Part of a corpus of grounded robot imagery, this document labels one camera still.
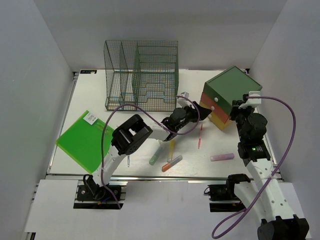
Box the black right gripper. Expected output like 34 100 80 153
229 100 255 142

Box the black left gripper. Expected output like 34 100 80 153
175 101 212 131

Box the thin pink highlighter pen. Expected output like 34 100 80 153
197 123 203 150

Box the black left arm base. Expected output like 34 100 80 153
73 174 126 210

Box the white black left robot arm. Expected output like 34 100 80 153
83 97 211 200

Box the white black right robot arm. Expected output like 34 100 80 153
225 99 310 240

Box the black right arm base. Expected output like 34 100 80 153
203 173 251 213

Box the purple chunky highlighter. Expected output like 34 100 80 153
210 153 235 162

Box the green top drawer box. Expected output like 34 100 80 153
203 66 263 114

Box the yellow chunky highlighter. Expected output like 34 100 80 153
167 139 175 163

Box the orange chunky highlighter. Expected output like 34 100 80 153
161 155 183 172

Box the green chunky highlighter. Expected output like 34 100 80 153
149 146 163 166

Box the green plastic folder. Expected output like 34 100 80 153
55 110 114 174

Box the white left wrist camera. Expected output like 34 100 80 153
176 92 192 108

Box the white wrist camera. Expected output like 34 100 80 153
238 91 262 109
176 92 192 108

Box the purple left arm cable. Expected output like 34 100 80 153
100 95 201 210

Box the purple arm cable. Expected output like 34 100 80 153
100 95 201 210
211 93 298 238

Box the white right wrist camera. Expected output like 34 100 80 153
238 91 262 109

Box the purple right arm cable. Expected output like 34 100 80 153
211 93 298 238

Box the green wire mesh organizer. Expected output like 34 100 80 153
103 40 179 112

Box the aluminium table edge rail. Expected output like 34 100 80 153
44 172 285 183

